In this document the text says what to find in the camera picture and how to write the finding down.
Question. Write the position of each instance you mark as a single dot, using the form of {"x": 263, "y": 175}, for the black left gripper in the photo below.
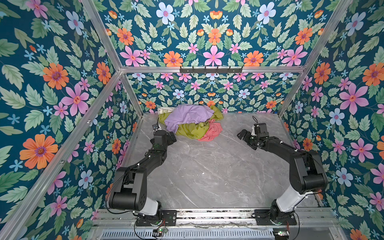
{"x": 168, "y": 140}

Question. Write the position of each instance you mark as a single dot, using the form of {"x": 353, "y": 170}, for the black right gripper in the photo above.
{"x": 246, "y": 139}

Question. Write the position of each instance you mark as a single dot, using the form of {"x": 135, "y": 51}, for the pink cloth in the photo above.
{"x": 214, "y": 131}

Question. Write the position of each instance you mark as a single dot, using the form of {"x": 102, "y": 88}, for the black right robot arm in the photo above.
{"x": 306, "y": 174}

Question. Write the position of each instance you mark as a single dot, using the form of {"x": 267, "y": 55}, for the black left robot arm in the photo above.
{"x": 129, "y": 190}

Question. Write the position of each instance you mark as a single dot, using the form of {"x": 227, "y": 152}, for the lilac purple cloth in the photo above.
{"x": 187, "y": 114}

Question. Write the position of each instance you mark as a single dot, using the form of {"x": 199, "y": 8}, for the olive green cloth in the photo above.
{"x": 194, "y": 131}

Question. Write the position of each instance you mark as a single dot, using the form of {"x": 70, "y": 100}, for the cream patterned cloth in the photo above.
{"x": 165, "y": 110}

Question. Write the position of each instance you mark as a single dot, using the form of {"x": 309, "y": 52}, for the white ventilation grille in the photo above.
{"x": 189, "y": 234}

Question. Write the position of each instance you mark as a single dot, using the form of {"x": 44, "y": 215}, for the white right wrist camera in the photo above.
{"x": 260, "y": 130}

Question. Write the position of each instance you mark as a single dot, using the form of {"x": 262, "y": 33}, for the metal hook rail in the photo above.
{"x": 210, "y": 70}

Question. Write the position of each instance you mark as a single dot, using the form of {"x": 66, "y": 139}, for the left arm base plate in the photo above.
{"x": 169, "y": 217}

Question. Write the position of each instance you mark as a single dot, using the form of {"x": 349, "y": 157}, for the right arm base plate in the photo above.
{"x": 261, "y": 217}

